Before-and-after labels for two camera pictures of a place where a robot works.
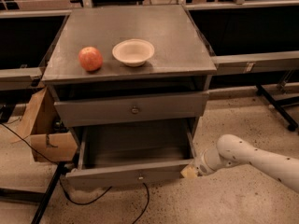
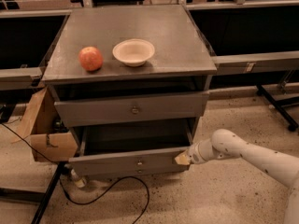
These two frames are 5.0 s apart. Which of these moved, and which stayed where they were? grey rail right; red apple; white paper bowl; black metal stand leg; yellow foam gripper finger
Moved: yellow foam gripper finger
Stayed: grey rail right; black metal stand leg; red apple; white paper bowl
